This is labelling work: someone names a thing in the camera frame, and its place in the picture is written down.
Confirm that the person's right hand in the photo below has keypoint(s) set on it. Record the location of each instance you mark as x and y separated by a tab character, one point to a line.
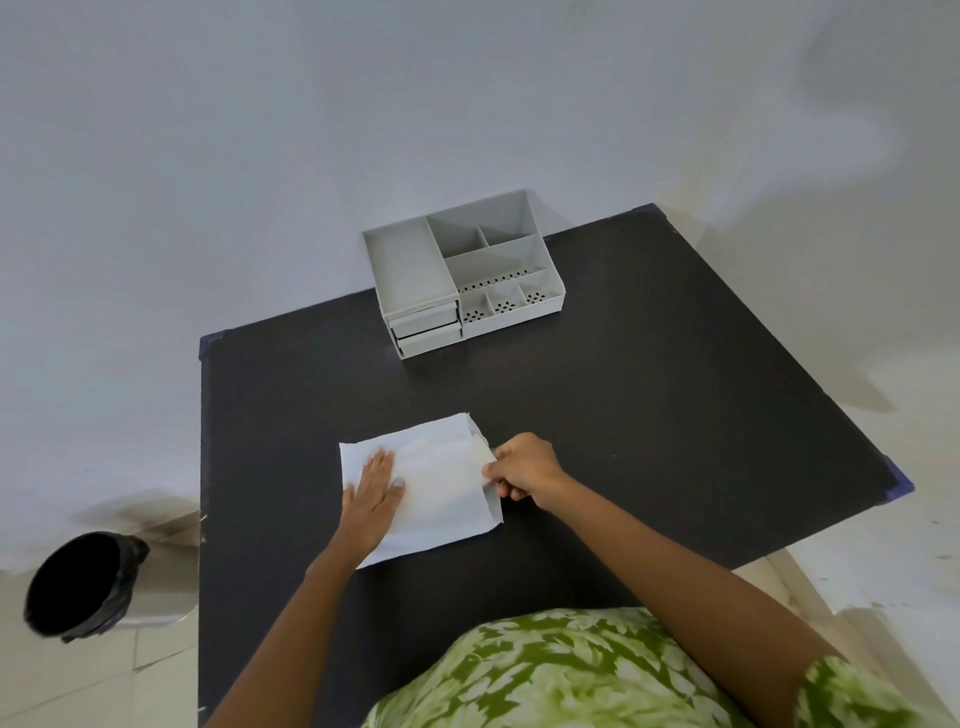
534	469

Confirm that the person's left hand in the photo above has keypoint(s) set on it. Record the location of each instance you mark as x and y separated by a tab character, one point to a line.
369	511

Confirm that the person's left thumb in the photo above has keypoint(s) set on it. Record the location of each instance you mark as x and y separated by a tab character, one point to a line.
397	496

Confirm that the person's right thumb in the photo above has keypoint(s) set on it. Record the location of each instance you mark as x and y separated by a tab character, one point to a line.
501	470

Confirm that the white paper envelope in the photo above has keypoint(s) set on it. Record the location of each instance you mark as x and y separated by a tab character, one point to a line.
439	480

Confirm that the person's left forearm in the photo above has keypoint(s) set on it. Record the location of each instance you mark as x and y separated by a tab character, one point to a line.
292	634

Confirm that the person's right forearm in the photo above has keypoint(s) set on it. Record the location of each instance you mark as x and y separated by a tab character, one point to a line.
675	592

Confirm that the grey organizer drawer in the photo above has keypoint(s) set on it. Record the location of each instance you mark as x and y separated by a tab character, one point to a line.
422	321
427	341

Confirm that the green floral garment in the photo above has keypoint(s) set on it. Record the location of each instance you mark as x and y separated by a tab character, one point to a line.
570	675

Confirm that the grey plastic desk organizer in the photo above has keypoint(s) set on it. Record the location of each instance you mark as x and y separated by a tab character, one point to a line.
420	262

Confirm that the blue table corner cover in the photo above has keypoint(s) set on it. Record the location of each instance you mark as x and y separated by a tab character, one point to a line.
900	480
208	346

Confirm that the silver metal trash bin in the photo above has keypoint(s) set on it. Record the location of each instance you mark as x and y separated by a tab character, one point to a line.
161	589

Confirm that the black bin bag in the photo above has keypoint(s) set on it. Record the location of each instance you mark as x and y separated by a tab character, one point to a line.
71	585

